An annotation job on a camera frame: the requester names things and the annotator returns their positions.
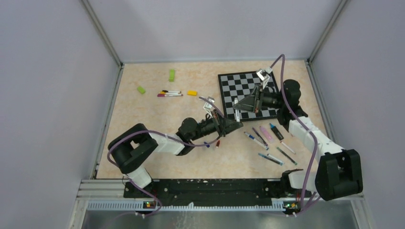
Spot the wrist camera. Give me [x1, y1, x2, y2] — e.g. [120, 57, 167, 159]
[256, 67, 273, 90]
[199, 96, 215, 119]

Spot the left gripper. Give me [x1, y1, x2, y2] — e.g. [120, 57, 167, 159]
[190, 110, 243, 142]

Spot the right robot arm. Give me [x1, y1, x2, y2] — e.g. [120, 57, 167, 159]
[233, 79, 363, 200]

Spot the dark thin pen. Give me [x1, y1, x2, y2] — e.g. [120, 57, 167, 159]
[252, 127, 268, 146]

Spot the green block near wall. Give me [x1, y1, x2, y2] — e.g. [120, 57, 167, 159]
[137, 86, 146, 94]

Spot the blue thin pen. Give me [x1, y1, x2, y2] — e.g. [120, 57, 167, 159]
[258, 153, 283, 166]

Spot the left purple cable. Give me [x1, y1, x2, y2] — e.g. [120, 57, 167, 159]
[107, 96, 228, 218]

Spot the green block far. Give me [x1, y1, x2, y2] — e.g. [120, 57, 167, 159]
[169, 69, 175, 82]

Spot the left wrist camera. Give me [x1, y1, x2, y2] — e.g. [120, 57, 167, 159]
[199, 96, 215, 119]

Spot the blue black highlighter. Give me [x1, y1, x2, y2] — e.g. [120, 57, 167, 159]
[269, 123, 284, 141]

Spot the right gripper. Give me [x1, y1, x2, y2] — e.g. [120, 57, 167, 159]
[234, 84, 286, 113]

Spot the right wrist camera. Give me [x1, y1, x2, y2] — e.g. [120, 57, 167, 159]
[256, 67, 273, 90]

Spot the black white chessboard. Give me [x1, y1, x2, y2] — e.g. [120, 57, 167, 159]
[218, 71, 277, 122]

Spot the aluminium frame rail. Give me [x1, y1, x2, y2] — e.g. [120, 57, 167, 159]
[77, 179, 300, 212]

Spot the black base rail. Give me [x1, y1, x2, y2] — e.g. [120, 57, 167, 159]
[123, 178, 301, 207]

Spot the green thin pen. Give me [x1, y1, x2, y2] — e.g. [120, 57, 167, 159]
[276, 146, 298, 165]

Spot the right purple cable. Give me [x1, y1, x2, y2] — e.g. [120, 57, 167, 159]
[269, 54, 319, 216]

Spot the lilac highlighter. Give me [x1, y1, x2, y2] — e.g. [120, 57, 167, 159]
[259, 126, 274, 143]

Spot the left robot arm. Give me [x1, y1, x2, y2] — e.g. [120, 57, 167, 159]
[107, 115, 244, 197]

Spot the grey capped marker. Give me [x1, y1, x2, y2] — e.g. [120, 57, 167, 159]
[234, 98, 240, 122]

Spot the yellow block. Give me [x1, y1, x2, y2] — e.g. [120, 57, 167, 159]
[187, 91, 198, 96]

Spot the purple cable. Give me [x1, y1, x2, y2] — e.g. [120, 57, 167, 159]
[107, 96, 228, 218]
[269, 54, 319, 216]

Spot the black capped marker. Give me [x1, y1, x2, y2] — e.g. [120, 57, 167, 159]
[160, 90, 181, 94]

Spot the blue capped white marker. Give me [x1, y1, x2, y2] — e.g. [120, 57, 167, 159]
[244, 132, 269, 150]

